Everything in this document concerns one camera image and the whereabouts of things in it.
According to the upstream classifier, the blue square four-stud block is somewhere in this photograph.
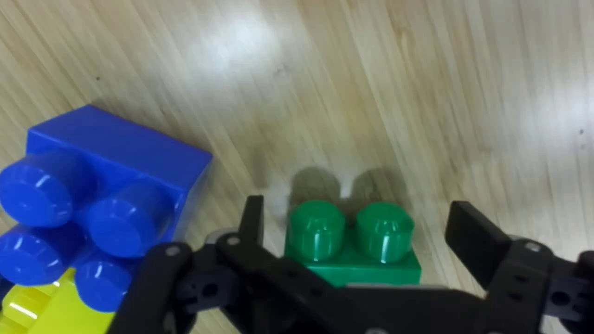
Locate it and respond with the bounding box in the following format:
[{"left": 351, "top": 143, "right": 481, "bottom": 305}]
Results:
[{"left": 0, "top": 102, "right": 214, "bottom": 314}]

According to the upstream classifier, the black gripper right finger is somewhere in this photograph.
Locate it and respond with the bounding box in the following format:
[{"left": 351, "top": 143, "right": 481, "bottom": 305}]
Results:
[{"left": 446, "top": 201, "right": 594, "bottom": 334}]

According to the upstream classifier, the green toy block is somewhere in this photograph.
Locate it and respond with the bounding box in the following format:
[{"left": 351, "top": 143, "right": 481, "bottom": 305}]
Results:
[{"left": 283, "top": 201, "right": 424, "bottom": 290}]

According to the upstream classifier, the yellow square toy block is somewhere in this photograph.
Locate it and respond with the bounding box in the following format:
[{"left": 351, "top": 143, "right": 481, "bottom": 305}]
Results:
[{"left": 0, "top": 271, "right": 119, "bottom": 334}]

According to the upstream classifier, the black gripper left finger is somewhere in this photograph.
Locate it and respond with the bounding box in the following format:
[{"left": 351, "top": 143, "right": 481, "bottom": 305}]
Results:
[{"left": 110, "top": 195, "right": 294, "bottom": 334}]

